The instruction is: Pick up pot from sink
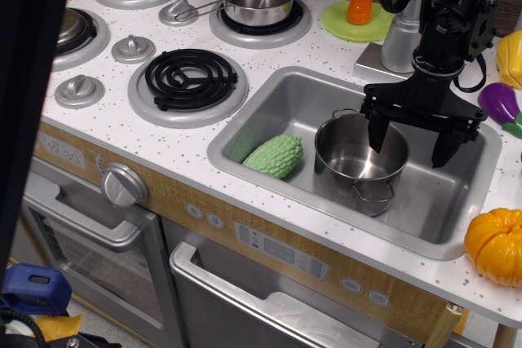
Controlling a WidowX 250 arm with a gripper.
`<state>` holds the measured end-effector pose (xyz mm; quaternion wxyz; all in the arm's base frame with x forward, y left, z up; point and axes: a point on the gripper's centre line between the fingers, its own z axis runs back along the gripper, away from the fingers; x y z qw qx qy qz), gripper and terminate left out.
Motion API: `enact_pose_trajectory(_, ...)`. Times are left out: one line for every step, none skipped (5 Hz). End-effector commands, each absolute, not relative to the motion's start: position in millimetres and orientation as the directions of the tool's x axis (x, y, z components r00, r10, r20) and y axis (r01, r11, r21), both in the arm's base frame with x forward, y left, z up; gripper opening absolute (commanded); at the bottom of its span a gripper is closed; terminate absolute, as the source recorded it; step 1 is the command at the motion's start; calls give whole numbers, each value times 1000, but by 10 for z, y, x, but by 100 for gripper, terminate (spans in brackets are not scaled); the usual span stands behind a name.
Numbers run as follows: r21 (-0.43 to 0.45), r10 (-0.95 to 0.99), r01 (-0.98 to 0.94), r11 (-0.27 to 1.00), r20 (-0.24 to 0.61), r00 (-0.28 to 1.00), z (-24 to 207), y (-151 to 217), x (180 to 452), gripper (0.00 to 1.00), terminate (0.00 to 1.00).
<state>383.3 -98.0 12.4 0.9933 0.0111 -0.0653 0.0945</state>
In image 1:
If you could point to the toy oven door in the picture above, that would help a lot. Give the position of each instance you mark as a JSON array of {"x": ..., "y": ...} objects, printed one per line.
[{"x": 115, "y": 259}]

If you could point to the green bitter gourd toy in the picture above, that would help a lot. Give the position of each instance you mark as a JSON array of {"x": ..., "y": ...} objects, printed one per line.
[{"x": 277, "y": 157}]

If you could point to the steel pan on left burner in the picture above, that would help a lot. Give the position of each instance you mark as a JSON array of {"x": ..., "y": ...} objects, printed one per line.
[{"x": 77, "y": 30}]

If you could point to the blue clamp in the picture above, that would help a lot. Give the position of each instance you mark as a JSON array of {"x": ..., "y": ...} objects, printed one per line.
[{"x": 35, "y": 290}]

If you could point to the black vertical pole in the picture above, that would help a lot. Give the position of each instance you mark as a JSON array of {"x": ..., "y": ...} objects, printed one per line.
[{"x": 29, "y": 33}]

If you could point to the steel saucepan with handle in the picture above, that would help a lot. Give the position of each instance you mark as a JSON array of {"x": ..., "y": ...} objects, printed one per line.
[{"x": 252, "y": 13}]

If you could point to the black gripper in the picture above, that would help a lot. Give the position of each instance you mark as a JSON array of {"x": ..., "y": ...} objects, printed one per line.
[{"x": 425, "y": 100}]

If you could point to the purple toy eggplant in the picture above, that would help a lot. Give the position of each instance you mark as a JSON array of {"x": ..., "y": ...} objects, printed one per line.
[{"x": 499, "y": 101}]

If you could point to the orange toy pumpkin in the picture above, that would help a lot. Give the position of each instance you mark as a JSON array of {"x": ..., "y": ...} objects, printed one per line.
[{"x": 493, "y": 244}]

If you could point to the steel pot with handles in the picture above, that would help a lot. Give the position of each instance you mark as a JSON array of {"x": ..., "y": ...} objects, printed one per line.
[{"x": 347, "y": 171}]

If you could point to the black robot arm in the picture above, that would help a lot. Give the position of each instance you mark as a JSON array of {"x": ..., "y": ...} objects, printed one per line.
[{"x": 453, "y": 33}]

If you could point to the toy dishwasher door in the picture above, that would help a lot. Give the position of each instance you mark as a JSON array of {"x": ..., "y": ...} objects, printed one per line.
[{"x": 228, "y": 300}]

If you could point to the orange toy carrot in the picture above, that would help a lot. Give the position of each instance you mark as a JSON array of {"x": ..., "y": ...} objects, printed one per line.
[{"x": 359, "y": 12}]

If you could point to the silver toy faucet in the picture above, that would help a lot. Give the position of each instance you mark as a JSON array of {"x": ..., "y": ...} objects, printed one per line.
[{"x": 392, "y": 61}]

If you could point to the black coil burner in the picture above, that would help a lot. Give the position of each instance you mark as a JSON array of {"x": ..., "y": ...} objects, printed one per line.
[{"x": 189, "y": 80}]

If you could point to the grey toy sink basin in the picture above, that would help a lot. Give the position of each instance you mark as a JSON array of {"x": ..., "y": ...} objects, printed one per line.
[{"x": 432, "y": 207}]

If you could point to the grey stove knob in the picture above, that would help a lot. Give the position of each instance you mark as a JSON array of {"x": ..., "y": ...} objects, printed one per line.
[
  {"x": 79, "y": 92},
  {"x": 133, "y": 50},
  {"x": 177, "y": 14}
]

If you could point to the green toy plate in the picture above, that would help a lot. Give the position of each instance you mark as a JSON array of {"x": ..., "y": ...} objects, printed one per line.
[{"x": 334, "y": 21}]

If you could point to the yellow toy bell pepper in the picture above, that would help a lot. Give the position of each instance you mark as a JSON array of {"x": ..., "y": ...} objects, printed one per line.
[{"x": 508, "y": 59}]

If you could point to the silver oven knob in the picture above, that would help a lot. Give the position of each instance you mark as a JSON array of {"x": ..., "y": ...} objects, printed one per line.
[{"x": 121, "y": 186}]

